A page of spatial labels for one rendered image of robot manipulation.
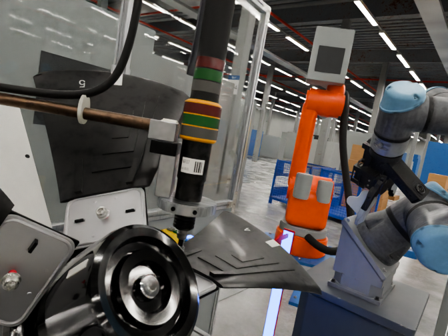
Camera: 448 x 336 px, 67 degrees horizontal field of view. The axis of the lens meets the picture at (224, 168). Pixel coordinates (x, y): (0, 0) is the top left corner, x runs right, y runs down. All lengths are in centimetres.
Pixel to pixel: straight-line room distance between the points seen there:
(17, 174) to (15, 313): 33
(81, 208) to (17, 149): 28
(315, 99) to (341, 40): 72
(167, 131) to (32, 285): 20
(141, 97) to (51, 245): 28
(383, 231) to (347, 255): 11
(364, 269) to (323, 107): 348
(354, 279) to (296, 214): 325
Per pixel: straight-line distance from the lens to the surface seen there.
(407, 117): 76
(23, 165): 66
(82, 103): 42
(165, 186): 39
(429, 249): 85
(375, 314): 96
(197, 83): 39
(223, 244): 55
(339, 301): 97
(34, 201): 64
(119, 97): 53
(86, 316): 30
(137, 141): 46
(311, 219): 424
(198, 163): 38
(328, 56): 434
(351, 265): 100
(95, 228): 40
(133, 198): 40
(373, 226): 101
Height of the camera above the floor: 137
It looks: 6 degrees down
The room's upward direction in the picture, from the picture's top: 10 degrees clockwise
